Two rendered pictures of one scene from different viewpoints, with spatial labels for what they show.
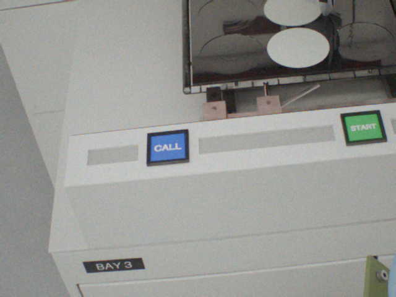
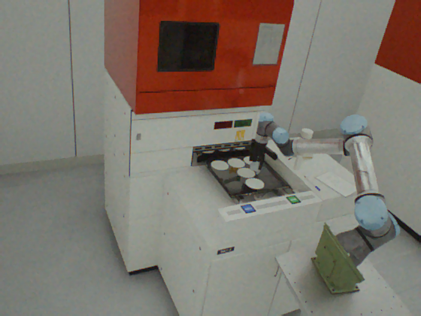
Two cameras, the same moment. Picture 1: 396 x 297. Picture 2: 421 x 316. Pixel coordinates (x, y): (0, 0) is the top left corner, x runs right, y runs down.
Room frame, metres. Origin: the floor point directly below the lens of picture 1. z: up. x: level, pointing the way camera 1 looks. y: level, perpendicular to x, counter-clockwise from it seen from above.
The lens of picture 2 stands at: (-0.35, 1.04, 2.05)
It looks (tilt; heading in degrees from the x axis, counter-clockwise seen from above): 30 degrees down; 326
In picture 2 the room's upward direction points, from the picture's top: 8 degrees clockwise
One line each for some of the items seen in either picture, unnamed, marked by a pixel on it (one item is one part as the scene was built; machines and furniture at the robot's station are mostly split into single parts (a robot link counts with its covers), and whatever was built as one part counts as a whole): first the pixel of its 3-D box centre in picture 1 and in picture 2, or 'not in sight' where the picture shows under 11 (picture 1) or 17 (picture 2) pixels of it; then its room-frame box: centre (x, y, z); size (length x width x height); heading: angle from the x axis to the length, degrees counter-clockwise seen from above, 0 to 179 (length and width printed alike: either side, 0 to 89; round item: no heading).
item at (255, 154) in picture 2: not in sight; (258, 150); (1.05, -0.22, 1.05); 0.09 x 0.08 x 0.12; 59
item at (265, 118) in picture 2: not in sight; (265, 124); (1.05, -0.23, 1.21); 0.09 x 0.08 x 0.11; 1
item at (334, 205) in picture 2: not in sight; (309, 174); (0.94, -0.56, 0.89); 0.62 x 0.35 x 0.14; 175
